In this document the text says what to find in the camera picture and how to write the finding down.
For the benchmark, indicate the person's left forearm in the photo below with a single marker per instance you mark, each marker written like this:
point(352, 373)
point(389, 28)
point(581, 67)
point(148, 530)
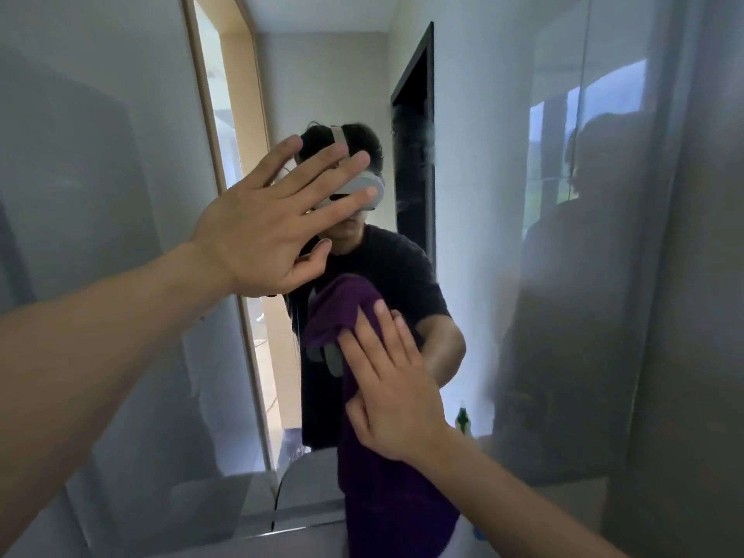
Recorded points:
point(87, 389)

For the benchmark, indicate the person's left hand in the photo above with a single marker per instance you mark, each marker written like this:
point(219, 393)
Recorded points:
point(261, 238)

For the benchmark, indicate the rectangular wall mirror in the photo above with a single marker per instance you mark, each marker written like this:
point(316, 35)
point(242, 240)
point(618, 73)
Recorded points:
point(494, 226)

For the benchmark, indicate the purple microfibre cloth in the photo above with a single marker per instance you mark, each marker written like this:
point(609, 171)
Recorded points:
point(383, 493)

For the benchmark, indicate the person's right forearm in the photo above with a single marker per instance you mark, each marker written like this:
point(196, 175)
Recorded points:
point(511, 505)

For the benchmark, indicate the person's right hand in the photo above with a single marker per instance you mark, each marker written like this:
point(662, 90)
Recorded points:
point(395, 400)

